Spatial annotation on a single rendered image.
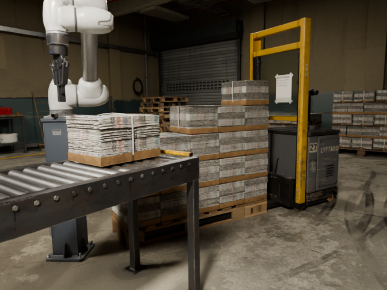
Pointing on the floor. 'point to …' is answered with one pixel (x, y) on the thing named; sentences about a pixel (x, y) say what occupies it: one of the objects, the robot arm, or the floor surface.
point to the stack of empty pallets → (160, 106)
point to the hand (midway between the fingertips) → (61, 94)
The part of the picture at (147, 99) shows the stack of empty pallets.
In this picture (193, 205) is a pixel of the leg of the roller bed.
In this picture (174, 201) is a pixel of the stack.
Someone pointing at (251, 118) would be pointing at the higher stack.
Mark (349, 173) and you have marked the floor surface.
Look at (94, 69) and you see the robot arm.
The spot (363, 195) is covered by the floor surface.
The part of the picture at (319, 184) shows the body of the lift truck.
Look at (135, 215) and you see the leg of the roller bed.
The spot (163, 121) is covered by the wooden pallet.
